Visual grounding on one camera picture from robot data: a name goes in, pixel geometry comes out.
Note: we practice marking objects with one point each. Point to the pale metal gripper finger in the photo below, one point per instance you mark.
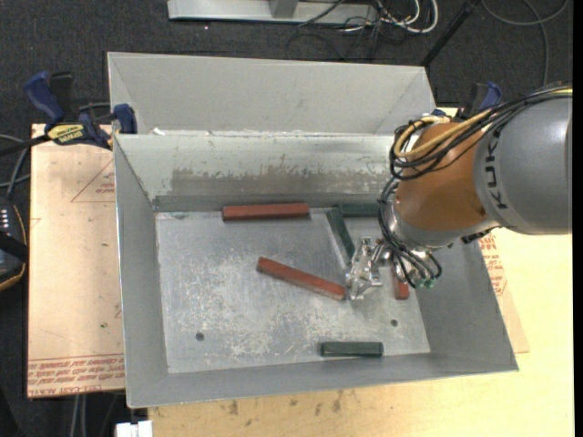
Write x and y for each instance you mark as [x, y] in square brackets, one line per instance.
[373, 281]
[355, 287]

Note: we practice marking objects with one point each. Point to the dark green flat block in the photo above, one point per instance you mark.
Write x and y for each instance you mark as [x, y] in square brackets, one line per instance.
[360, 210]
[351, 349]
[340, 235]

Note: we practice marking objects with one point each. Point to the grey metal bin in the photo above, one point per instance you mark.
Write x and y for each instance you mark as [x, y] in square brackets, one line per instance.
[255, 317]

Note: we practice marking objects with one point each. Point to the brown cardboard board, red print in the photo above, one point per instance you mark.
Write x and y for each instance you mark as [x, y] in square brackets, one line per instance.
[73, 253]

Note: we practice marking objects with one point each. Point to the red-brown flat block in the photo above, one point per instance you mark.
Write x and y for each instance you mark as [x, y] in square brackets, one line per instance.
[401, 291]
[266, 211]
[300, 278]

